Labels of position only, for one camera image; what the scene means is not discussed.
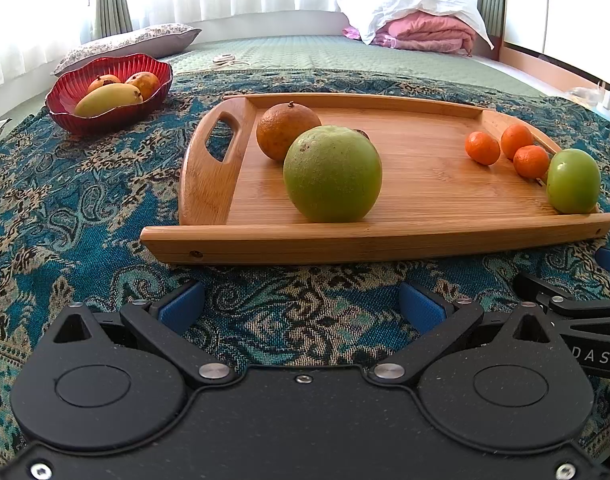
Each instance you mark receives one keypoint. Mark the speckled green citrus fruit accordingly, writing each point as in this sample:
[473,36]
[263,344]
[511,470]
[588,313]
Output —
[332,175]

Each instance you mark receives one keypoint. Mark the white duvet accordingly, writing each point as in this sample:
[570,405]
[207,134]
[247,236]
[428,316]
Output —
[415,0]

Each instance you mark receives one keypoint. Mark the green quilted bedspread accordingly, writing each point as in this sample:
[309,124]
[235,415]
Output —
[335,52]

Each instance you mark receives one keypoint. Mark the large dull orange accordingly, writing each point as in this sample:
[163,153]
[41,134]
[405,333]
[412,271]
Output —
[282,127]

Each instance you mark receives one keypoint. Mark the teal paisley blanket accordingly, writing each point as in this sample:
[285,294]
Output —
[75,210]

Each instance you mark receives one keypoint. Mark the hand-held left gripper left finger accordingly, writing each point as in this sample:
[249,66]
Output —
[182,305]

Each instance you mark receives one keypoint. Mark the round orange-red fruit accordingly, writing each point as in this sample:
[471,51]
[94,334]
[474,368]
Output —
[104,81]

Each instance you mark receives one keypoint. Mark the white wardrobe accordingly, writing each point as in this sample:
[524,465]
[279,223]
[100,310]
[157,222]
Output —
[570,5]

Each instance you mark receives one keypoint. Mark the yellow mango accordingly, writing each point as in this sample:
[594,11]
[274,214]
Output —
[107,100]

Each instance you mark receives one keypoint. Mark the folded pink blanket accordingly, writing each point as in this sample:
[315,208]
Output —
[430,32]

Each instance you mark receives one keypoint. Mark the small orange mandarin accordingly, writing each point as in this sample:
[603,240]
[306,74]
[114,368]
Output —
[531,162]
[483,148]
[516,139]

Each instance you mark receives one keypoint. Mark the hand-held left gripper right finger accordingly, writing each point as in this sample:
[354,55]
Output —
[420,305]

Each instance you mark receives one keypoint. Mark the smooth green apple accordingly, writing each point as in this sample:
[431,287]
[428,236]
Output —
[574,182]

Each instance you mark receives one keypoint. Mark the wooden serving tray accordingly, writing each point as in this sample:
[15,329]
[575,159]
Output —
[425,195]

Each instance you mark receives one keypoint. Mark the red ribbed glass bowl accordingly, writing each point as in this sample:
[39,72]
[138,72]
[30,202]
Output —
[105,122]

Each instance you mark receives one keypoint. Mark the floral grey pillow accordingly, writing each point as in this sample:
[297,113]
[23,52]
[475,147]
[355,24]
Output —
[125,45]

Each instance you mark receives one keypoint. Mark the small orange-red mango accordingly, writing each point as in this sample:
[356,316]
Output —
[145,84]

